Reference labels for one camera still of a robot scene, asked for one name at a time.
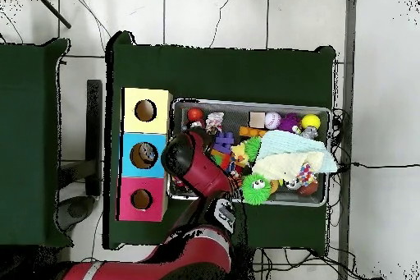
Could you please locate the purple plastic building block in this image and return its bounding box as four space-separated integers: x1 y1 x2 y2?
212 131 237 155

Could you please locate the green spiky ball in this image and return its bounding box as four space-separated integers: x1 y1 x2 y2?
240 173 273 207

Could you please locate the mint knitted cloth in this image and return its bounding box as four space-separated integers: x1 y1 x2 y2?
258 130 329 162

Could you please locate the cream knitted cloth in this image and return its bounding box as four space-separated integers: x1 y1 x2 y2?
252 151 340 182

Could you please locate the multicoloured patterned cloth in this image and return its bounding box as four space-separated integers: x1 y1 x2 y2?
296 163 319 189

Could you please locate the wooden box with three holes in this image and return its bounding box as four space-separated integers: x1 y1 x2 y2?
117 87 174 223

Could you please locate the clear shallow mesh bin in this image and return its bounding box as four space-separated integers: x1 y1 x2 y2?
167 99 333 209

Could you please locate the red maraca rattle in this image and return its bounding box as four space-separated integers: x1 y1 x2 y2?
186 106 205 131

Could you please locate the dark green tablecloth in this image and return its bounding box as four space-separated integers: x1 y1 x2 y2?
104 30 337 258

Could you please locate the white baseball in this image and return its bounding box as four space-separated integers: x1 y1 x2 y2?
264 112 283 131

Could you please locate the purple monster toy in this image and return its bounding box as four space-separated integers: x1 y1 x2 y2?
278 112 303 135

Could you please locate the yellow ball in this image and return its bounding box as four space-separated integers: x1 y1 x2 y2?
301 114 322 131

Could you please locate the black panel stand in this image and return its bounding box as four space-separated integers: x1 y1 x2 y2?
84 79 105 197

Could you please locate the grey round stand base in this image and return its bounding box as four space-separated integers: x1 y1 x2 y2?
57 194 97 230

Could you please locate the dark green side cloth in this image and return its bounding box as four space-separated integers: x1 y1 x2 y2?
0 36 72 250

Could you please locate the black rod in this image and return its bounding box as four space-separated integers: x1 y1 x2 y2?
29 0 73 30

